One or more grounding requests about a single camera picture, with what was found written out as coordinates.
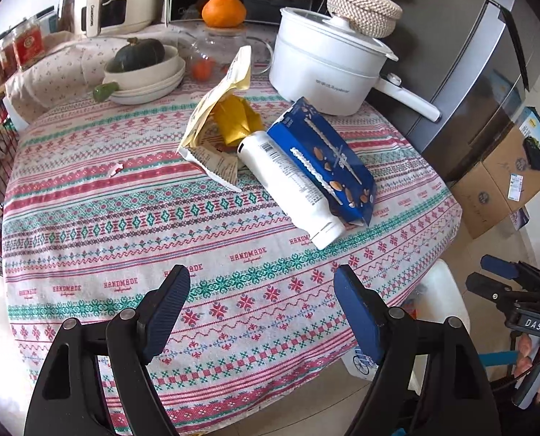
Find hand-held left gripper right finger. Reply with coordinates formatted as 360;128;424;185
333;264;502;436

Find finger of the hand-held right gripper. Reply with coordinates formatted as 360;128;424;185
466;272;540;312
481;255;540;282

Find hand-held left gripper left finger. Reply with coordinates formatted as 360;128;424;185
23;265;191;436

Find white plastic bottle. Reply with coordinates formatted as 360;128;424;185
237;131;344;250

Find blue biscuit box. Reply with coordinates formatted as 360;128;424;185
267;97;376;228

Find yellow packet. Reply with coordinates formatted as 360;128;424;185
213;95;265;147

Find beige paper snack bag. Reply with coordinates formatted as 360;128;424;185
177;45;252;192

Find person's right hand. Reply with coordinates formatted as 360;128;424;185
515;335;540;395

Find cardboard box with logo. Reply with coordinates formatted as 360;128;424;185
449;160;520;241

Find cardboard box with label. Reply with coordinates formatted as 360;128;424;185
479;122;540;219

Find blue yellow printed box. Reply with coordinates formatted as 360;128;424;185
515;106;540;185

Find grey refrigerator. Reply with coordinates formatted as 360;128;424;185
379;0;532;182

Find stacked white bowls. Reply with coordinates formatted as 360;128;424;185
108;61;185;105

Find small green vegetable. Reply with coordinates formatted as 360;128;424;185
92;82;119;103

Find white bowl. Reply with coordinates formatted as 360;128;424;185
104;45;180;88

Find white electric pot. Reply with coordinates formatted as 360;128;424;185
268;7;442;123

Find small orange fruit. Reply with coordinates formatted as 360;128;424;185
192;57;217;80

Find dark green pumpkin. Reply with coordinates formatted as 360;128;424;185
115;37;166;73

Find floral cushion cloth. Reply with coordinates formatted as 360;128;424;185
4;29;198;121

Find glass teapot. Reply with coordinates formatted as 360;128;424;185
179;25;275;82

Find woven lidded basket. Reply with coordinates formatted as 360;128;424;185
327;0;403;39

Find white pot lid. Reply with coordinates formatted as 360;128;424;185
280;7;400;62

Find orange mandarin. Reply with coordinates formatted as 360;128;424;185
201;0;247;28

